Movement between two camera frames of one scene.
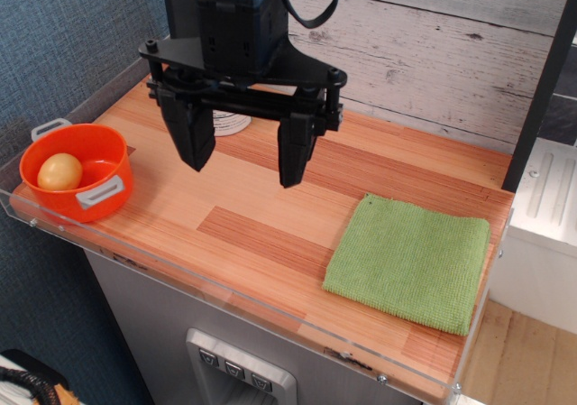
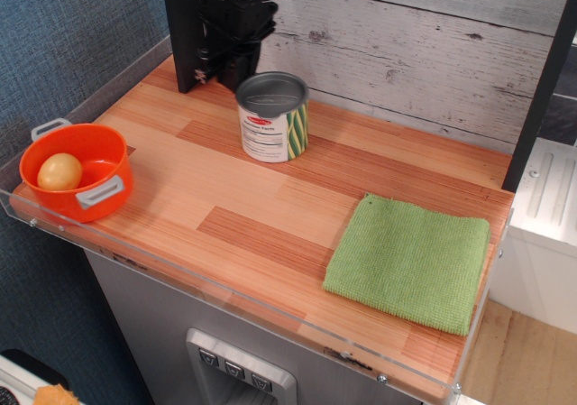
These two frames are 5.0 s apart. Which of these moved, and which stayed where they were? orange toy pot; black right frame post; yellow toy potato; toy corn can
Moved: toy corn can
Stayed: black right frame post; orange toy pot; yellow toy potato
